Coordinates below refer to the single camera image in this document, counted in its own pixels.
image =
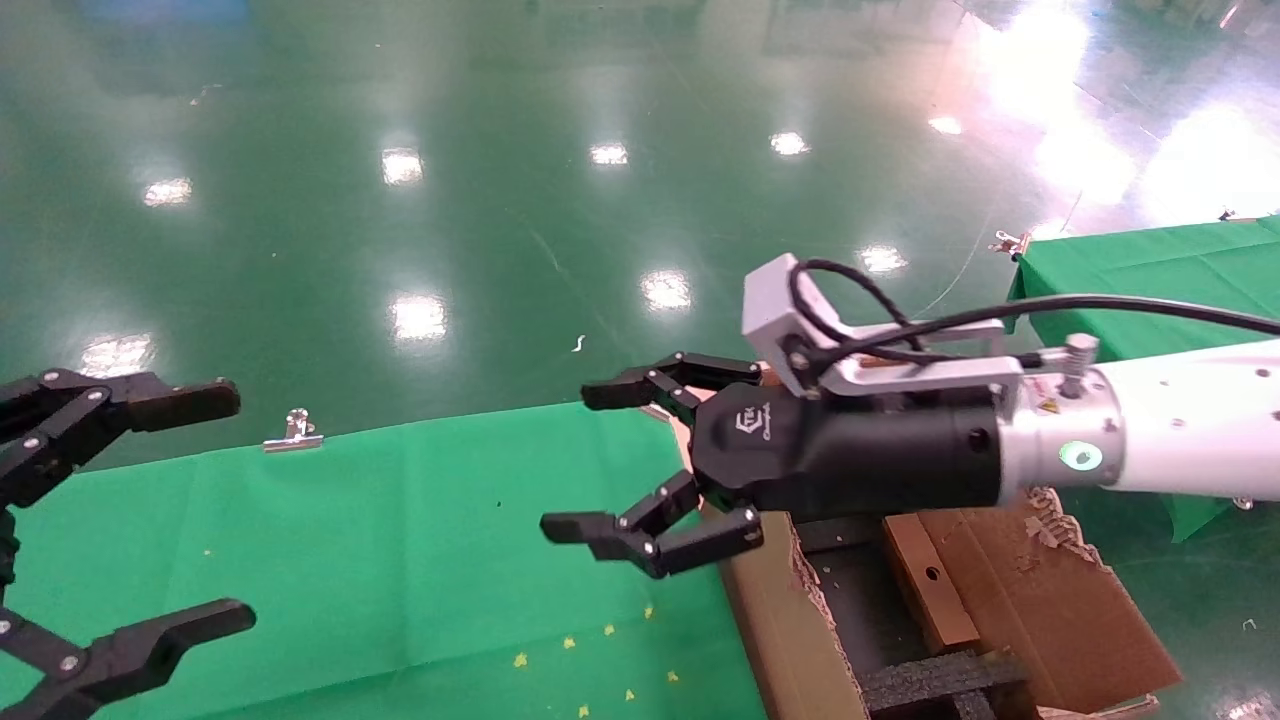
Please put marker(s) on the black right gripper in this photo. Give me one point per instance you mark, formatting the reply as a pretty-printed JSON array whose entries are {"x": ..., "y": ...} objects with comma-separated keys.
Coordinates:
[{"x": 850, "y": 455}]

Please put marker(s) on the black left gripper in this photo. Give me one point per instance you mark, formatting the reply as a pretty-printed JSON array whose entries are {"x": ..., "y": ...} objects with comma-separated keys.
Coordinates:
[{"x": 6, "y": 550}]

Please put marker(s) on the small brown cardboard box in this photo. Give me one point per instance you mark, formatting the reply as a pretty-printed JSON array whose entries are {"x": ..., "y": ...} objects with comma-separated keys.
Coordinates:
[{"x": 935, "y": 590}]

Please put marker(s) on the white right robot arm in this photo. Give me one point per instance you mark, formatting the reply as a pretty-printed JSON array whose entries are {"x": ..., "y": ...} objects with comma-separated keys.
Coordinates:
[{"x": 1180, "y": 425}]

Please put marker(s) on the large open brown carton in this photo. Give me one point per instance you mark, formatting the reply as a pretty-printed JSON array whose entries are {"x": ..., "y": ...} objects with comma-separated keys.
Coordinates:
[{"x": 1060, "y": 620}]

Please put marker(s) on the large green table cloth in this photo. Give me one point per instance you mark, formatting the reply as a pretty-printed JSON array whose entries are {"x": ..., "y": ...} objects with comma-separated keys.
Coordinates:
[{"x": 350, "y": 540}]

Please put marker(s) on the black notched foam insert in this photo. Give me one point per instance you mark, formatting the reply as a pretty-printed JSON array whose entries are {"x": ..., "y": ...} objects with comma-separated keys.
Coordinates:
[{"x": 930, "y": 690}]

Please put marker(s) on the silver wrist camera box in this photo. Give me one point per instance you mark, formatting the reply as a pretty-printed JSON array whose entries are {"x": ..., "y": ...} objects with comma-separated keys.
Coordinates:
[{"x": 770, "y": 305}]

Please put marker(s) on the silver camera mount bracket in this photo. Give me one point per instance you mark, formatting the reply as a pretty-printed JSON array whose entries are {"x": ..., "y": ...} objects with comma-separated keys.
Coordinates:
[{"x": 930, "y": 375}]

